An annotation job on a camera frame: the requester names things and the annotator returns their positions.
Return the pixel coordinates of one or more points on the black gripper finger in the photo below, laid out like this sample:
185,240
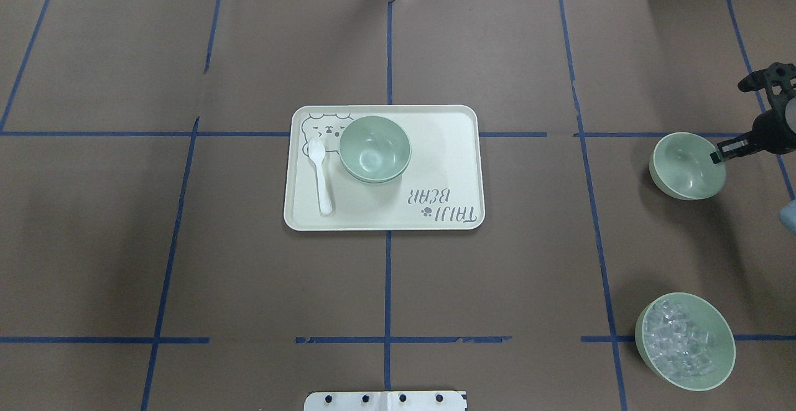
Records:
730,149

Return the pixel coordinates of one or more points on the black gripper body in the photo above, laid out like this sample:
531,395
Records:
769,132

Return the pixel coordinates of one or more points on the green bowl with ice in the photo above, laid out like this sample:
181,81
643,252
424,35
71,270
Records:
723,348

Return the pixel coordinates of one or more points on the ice cubes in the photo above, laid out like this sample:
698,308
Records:
674,343

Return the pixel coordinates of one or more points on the cream bear tray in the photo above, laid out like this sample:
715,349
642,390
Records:
442,189

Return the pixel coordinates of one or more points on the green bowl on tray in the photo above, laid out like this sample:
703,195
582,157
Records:
374,149

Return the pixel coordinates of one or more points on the white plastic spoon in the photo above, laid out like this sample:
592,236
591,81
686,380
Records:
317,154

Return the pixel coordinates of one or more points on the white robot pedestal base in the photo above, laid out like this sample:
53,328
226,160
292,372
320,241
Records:
387,400

